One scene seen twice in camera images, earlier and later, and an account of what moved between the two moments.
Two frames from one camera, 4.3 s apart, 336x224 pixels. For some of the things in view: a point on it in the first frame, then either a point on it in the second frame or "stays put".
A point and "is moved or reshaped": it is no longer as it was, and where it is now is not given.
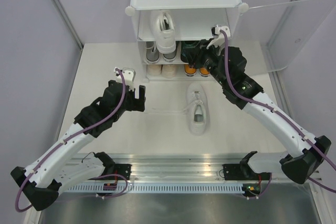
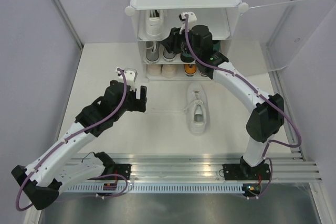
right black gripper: (196, 55) to (169, 42)
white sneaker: (163, 25) is moved or reshaped
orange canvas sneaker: (189, 71) stays put
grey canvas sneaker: (152, 53) stays put
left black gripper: (137, 104) stays put
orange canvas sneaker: (204, 71) stays put
